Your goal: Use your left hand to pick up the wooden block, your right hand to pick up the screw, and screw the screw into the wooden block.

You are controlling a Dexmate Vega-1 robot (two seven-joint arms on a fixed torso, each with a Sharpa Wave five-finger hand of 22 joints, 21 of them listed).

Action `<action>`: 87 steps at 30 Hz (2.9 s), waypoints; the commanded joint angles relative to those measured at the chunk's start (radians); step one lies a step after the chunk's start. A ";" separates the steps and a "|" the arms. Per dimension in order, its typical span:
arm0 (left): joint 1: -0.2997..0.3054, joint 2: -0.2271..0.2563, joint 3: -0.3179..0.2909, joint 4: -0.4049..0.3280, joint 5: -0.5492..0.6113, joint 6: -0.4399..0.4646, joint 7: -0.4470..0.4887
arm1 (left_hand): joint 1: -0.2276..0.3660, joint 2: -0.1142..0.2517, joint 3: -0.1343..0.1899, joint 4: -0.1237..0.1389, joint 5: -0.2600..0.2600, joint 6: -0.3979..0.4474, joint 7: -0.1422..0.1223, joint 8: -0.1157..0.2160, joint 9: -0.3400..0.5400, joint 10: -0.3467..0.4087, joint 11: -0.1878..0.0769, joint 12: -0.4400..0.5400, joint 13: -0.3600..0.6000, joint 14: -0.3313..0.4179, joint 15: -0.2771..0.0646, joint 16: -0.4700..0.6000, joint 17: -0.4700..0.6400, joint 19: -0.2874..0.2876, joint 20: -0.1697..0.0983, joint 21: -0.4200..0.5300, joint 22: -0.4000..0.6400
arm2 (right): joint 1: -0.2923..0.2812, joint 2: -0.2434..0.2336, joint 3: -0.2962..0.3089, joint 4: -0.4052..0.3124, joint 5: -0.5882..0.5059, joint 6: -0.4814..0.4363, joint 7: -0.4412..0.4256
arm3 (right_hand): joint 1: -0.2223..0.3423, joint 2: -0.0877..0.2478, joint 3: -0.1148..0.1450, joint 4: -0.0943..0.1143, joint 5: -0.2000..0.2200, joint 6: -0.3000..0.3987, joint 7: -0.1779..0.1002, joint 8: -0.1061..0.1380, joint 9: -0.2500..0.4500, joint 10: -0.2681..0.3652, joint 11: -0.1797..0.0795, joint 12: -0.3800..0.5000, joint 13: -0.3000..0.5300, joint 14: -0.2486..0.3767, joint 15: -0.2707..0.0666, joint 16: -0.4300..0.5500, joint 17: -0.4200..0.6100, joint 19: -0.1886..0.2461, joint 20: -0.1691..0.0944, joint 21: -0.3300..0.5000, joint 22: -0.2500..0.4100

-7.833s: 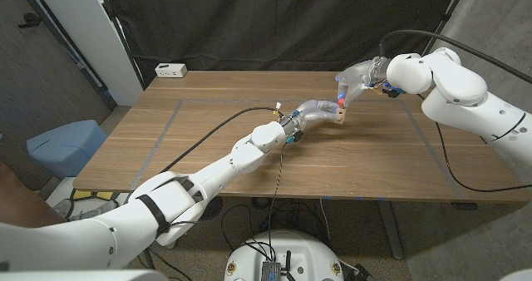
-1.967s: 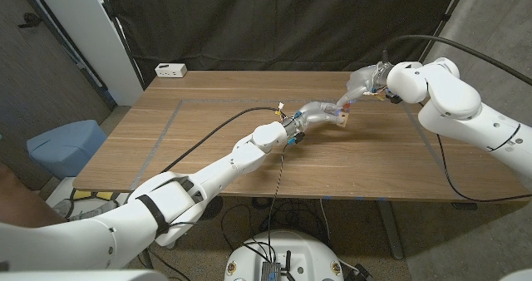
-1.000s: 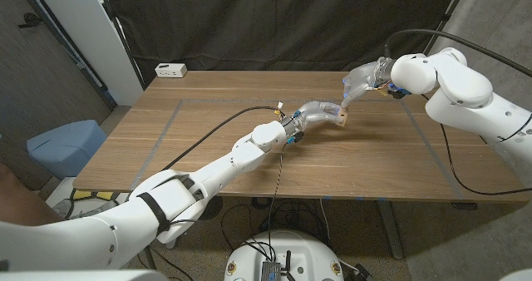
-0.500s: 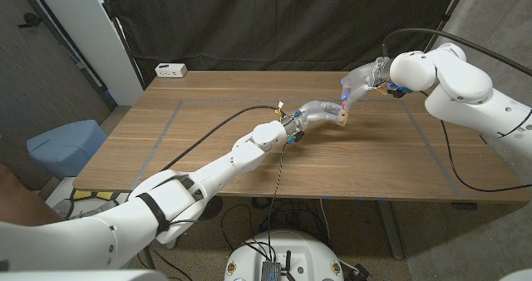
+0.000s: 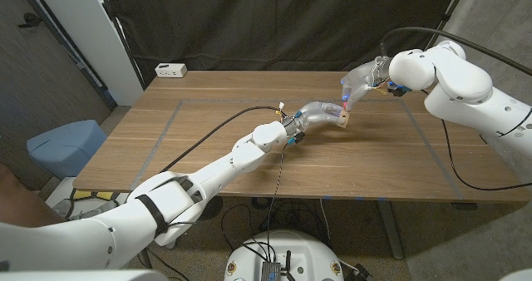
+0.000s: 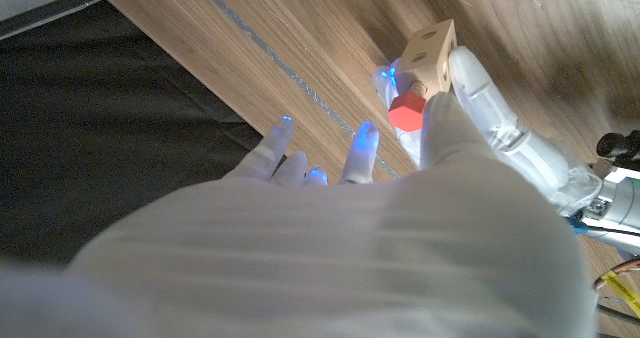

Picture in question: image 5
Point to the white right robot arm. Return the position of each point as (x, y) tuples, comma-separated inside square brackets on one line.
[(469, 90)]

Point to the person's bare leg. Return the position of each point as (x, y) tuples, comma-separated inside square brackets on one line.
[(21, 208)]

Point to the grey electronics module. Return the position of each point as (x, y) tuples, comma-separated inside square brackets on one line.
[(271, 271)]

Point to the grey table leg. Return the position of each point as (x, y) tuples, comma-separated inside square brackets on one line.
[(390, 231)]

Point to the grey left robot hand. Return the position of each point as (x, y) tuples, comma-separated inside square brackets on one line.
[(313, 112)]

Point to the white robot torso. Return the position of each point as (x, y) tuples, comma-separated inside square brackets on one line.
[(303, 252)]

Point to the blue padded stool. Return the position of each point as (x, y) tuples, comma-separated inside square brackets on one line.
[(66, 146)]

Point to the small wooden block with holes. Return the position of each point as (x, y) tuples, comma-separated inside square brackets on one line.
[(343, 119)]

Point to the black curtain backdrop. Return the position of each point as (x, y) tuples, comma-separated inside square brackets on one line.
[(282, 23)]

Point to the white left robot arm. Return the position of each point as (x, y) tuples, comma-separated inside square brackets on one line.
[(166, 206)]

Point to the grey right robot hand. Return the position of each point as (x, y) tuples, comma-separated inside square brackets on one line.
[(363, 79)]

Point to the white cabinet panel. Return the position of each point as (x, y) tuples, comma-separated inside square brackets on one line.
[(91, 35)]

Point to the black round floor fan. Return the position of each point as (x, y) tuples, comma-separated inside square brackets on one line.
[(214, 208)]

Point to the white power strip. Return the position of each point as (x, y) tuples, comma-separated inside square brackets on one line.
[(170, 70)]

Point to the black backdrop stand pole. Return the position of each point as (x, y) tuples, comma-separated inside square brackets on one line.
[(442, 21), (122, 40)]

